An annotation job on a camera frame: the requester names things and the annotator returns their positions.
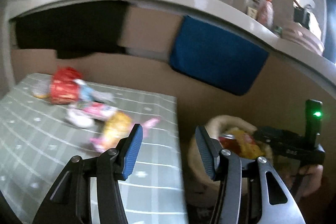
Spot yellow snack packet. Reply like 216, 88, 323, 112
101, 111, 132, 150

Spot white kitchen counter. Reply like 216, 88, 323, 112
4, 0, 335, 87

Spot pink liquid bottle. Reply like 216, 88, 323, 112
257, 0, 274, 29

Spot beige trash bag bin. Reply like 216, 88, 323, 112
187, 115, 273, 207

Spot white blue wrapper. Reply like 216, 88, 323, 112
73, 79, 115, 103

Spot green grid tablecloth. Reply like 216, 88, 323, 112
1, 73, 188, 223

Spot pink stacked bowls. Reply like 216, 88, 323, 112
282, 21, 325, 56

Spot person's right hand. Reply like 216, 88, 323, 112
283, 165, 323, 201

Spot pink white snack wrapper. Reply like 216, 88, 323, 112
66, 102, 118, 129

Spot red paper cup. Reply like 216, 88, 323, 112
49, 67, 82, 105

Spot red yellow chip bag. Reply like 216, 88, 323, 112
219, 127, 264, 160

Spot blue hanging cloth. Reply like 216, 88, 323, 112
169, 16, 269, 96

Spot black hanging cloth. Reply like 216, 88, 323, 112
15, 1, 129, 59

